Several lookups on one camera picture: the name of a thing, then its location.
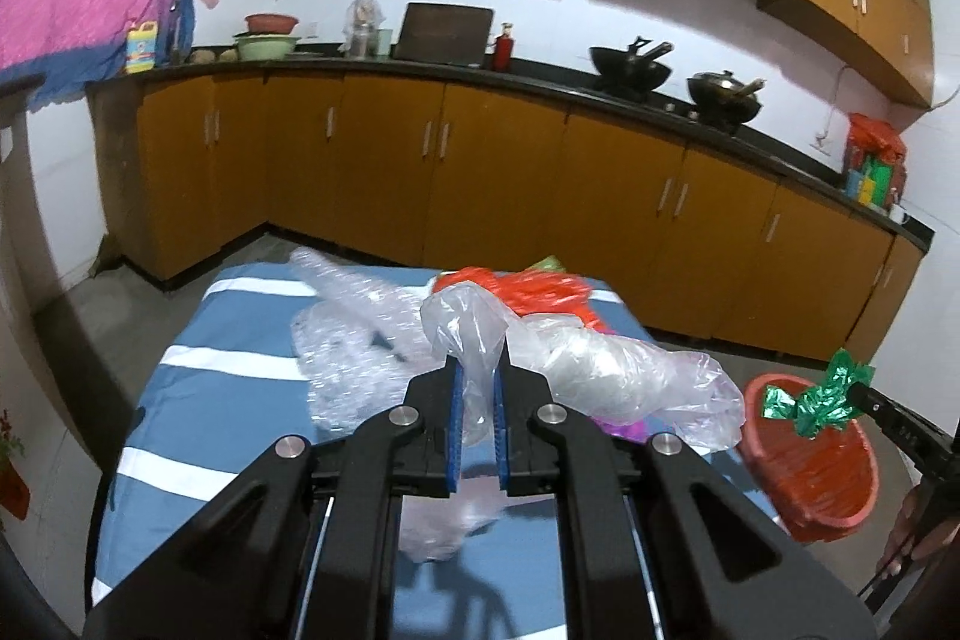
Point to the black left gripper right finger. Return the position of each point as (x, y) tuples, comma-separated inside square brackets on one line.
[(654, 542)]

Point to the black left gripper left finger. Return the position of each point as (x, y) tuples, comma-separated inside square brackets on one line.
[(302, 543)]

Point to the green foil wrapper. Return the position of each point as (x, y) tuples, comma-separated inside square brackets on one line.
[(824, 405)]

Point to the magenta plastic bag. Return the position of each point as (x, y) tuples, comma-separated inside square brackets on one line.
[(635, 432)]

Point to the clear plastic bag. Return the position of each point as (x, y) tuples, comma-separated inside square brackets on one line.
[(613, 379)]

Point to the clear bubble wrap bag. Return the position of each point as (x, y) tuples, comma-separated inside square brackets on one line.
[(359, 345)]

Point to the olive green plastic bag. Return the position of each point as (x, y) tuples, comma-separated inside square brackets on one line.
[(550, 264)]

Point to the person right hand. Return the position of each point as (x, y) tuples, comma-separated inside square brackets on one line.
[(903, 541)]

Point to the red plastic basin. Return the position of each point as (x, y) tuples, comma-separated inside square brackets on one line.
[(824, 488)]

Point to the blue white striped tablecloth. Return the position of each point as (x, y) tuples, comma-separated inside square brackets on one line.
[(224, 390)]

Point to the white mug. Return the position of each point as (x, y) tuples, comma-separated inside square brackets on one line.
[(897, 214)]

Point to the red bag with supplies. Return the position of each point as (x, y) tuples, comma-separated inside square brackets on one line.
[(875, 162)]

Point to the white appliance with flowers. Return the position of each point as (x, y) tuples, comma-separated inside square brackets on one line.
[(14, 492)]

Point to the lower wooden cabinets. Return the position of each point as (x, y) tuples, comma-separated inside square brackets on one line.
[(430, 173)]

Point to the black wok right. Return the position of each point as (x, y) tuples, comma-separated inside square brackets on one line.
[(724, 102)]

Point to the black wok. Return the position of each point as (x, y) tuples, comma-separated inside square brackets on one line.
[(635, 70), (724, 102)]

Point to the black wok left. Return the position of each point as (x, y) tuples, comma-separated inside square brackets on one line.
[(635, 70)]

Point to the green and red basins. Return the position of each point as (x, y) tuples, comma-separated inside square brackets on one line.
[(267, 36)]

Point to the clear bagged jars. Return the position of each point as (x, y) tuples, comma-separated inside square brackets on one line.
[(364, 31)]

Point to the yellow detergent bottle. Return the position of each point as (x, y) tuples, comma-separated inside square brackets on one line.
[(140, 47)]

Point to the dark cutting board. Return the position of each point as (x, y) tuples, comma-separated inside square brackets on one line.
[(436, 33)]

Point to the red bottle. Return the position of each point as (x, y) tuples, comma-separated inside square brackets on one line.
[(502, 49)]

